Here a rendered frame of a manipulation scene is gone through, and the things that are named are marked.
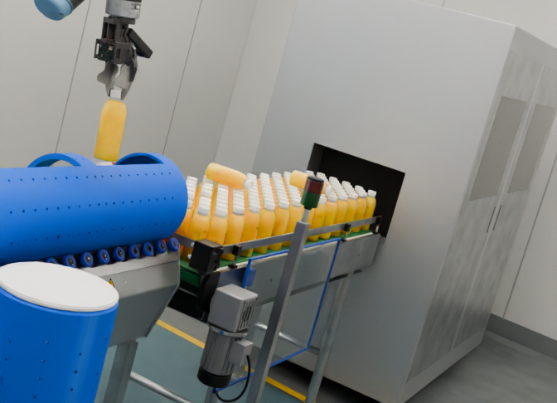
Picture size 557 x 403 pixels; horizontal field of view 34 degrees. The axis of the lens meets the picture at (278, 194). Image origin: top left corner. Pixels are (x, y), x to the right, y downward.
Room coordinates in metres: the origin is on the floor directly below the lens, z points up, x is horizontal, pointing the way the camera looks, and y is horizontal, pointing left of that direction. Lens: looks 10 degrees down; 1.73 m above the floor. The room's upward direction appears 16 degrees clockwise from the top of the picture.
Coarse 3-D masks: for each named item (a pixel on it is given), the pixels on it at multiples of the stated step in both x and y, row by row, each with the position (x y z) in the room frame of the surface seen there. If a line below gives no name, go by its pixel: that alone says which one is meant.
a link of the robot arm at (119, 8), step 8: (112, 0) 2.38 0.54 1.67; (120, 0) 2.38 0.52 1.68; (112, 8) 2.38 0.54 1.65; (120, 8) 2.38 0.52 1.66; (128, 8) 2.39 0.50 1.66; (136, 8) 2.40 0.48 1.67; (112, 16) 2.40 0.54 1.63; (120, 16) 2.38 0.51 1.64; (128, 16) 2.39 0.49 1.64; (136, 16) 2.41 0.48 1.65
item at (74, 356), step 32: (0, 288) 1.91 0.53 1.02; (0, 320) 1.88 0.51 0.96; (32, 320) 1.86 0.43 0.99; (64, 320) 1.87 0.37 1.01; (96, 320) 1.92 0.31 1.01; (0, 352) 1.87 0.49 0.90; (32, 352) 1.86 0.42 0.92; (64, 352) 1.88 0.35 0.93; (96, 352) 1.94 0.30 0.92; (0, 384) 1.87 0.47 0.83; (32, 384) 1.86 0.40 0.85; (64, 384) 1.89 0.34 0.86; (96, 384) 1.99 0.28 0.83
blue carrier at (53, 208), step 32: (64, 160) 2.46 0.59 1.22; (128, 160) 2.90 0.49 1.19; (160, 160) 2.81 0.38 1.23; (0, 192) 2.09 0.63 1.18; (32, 192) 2.19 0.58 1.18; (64, 192) 2.30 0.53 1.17; (96, 192) 2.42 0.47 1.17; (128, 192) 2.55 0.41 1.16; (160, 192) 2.69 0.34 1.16; (0, 224) 2.07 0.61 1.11; (32, 224) 2.17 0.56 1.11; (64, 224) 2.28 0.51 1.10; (96, 224) 2.41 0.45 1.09; (128, 224) 2.55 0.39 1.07; (160, 224) 2.71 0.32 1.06; (0, 256) 2.12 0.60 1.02; (32, 256) 2.25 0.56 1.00
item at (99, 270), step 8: (168, 248) 2.87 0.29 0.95; (112, 256) 2.60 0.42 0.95; (128, 256) 2.67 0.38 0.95; (144, 256) 2.74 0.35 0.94; (160, 256) 2.81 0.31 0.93; (168, 256) 2.85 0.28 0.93; (176, 256) 2.89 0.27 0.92; (96, 264) 2.52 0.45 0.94; (112, 264) 2.58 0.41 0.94; (120, 264) 2.62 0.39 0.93; (128, 264) 2.65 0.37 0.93; (136, 264) 2.69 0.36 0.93; (144, 264) 2.72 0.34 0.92; (152, 264) 2.76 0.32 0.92; (160, 264) 2.79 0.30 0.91; (88, 272) 2.48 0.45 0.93; (96, 272) 2.51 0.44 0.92; (104, 272) 2.54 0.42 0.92; (112, 272) 2.57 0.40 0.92; (120, 272) 2.60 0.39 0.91
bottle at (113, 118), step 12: (108, 108) 2.42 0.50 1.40; (120, 108) 2.43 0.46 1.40; (108, 120) 2.42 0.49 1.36; (120, 120) 2.43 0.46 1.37; (108, 132) 2.41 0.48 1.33; (120, 132) 2.43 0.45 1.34; (96, 144) 2.43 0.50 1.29; (108, 144) 2.41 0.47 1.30; (120, 144) 2.44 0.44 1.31; (96, 156) 2.42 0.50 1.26; (108, 156) 2.41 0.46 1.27
